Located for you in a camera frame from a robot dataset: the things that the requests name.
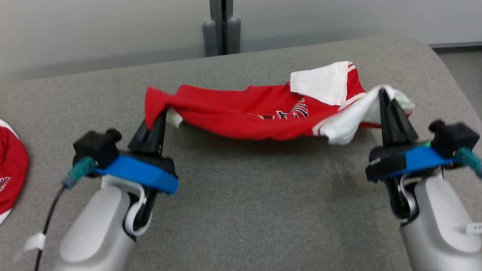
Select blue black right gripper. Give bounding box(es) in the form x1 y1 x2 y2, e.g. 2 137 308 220
365 88 463 183

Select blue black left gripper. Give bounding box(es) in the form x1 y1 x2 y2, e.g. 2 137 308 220
93 108 180 195

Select red white jersey shirt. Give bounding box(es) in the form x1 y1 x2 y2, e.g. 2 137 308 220
144 61 415 146

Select red shorts with white stripes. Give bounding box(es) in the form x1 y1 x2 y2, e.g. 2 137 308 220
0 119 30 226

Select teal plug left black cable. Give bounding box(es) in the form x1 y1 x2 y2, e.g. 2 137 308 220
34 156 97 271

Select teal plug black cable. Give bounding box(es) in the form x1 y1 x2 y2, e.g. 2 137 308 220
455 147 482 178
34 156 97 271

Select teal plug right black cable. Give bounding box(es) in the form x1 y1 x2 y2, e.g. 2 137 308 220
455 147 482 178

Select grey partition post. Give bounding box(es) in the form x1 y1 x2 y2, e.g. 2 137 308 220
202 0 241 57

